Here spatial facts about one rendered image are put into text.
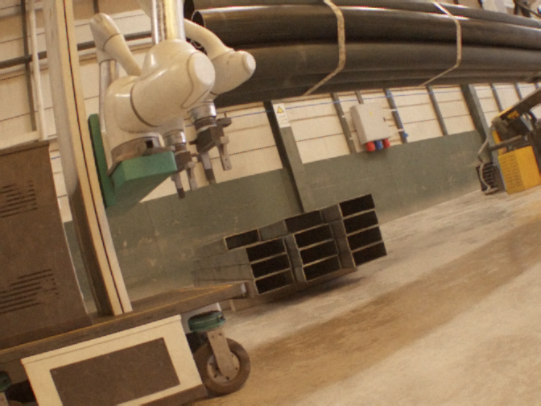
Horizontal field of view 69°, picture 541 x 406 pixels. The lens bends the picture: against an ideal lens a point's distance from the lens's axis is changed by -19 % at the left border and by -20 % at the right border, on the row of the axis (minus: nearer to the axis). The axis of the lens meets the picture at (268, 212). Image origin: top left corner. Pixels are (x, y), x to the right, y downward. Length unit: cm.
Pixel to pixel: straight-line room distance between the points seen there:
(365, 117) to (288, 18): 798
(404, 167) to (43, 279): 952
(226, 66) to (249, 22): 34
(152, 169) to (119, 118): 18
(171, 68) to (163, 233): 676
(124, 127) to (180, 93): 22
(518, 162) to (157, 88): 570
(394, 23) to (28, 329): 194
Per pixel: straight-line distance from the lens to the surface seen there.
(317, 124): 954
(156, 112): 126
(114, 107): 136
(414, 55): 234
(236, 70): 150
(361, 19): 210
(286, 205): 863
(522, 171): 651
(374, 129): 981
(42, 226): 126
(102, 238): 139
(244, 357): 142
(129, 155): 130
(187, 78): 119
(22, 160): 130
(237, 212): 827
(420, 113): 1141
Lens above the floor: 42
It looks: 3 degrees up
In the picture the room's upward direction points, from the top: 16 degrees counter-clockwise
